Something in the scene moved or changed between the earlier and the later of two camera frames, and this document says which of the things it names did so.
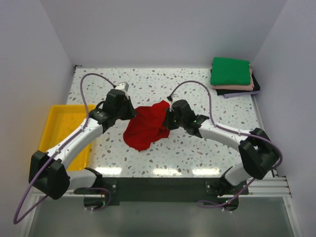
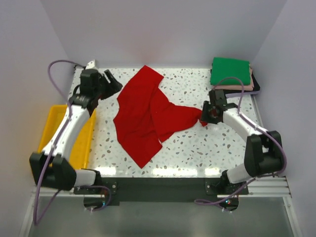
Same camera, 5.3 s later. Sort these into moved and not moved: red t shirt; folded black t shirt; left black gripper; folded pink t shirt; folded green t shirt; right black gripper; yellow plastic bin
Moved: left black gripper; right black gripper; red t shirt
Not moved: folded black t shirt; folded green t shirt; yellow plastic bin; folded pink t shirt
